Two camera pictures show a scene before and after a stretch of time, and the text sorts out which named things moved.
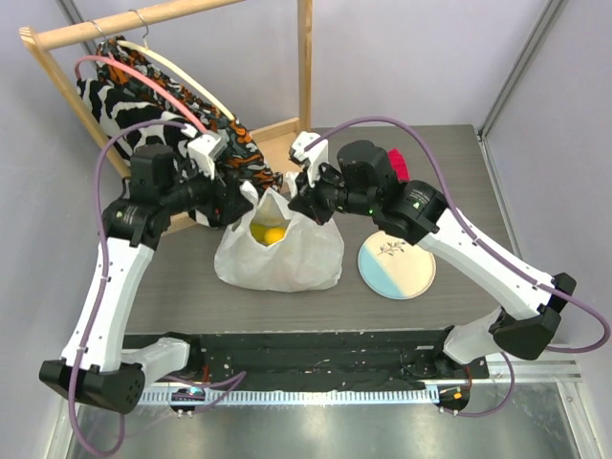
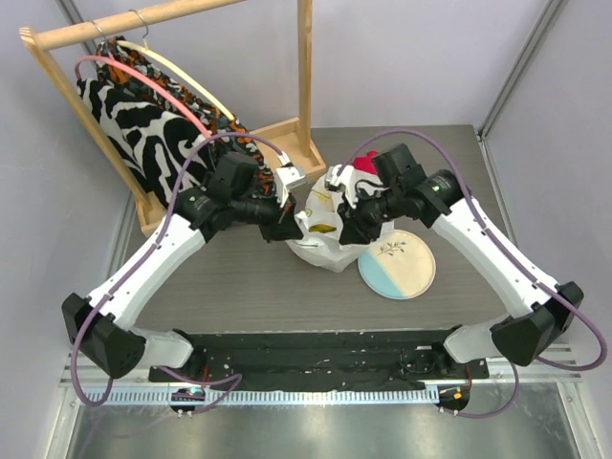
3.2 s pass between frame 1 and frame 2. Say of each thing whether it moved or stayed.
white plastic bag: moved
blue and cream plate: stayed
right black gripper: moved
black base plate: stayed
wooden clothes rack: stayed
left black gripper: moved
